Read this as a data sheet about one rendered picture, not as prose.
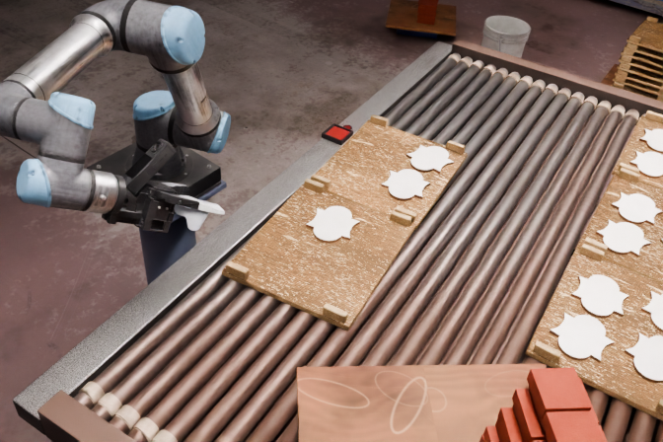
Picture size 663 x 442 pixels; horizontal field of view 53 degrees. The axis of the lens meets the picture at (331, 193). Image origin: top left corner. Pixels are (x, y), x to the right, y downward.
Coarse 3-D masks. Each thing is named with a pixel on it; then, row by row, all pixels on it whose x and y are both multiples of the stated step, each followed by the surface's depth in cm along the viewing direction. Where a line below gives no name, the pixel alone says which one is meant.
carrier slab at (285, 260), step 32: (288, 224) 178; (384, 224) 181; (256, 256) 168; (288, 256) 169; (320, 256) 170; (352, 256) 170; (384, 256) 171; (256, 288) 161; (288, 288) 160; (320, 288) 161; (352, 288) 161; (352, 320) 154
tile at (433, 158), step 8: (416, 152) 207; (424, 152) 207; (432, 152) 207; (440, 152) 207; (416, 160) 203; (424, 160) 204; (432, 160) 204; (440, 160) 204; (448, 160) 204; (416, 168) 200; (424, 168) 200; (432, 168) 201; (440, 168) 201
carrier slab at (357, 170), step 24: (360, 144) 210; (384, 144) 211; (408, 144) 212; (432, 144) 212; (336, 168) 199; (360, 168) 200; (384, 168) 201; (408, 168) 202; (456, 168) 203; (336, 192) 190; (360, 192) 191; (384, 192) 191; (432, 192) 193
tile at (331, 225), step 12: (324, 216) 180; (336, 216) 180; (348, 216) 181; (312, 228) 177; (324, 228) 176; (336, 228) 177; (348, 228) 177; (324, 240) 173; (336, 240) 174; (348, 240) 175
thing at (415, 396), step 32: (320, 384) 127; (352, 384) 128; (384, 384) 128; (416, 384) 129; (448, 384) 129; (480, 384) 130; (512, 384) 130; (320, 416) 122; (352, 416) 122; (384, 416) 123; (416, 416) 123; (448, 416) 124; (480, 416) 124
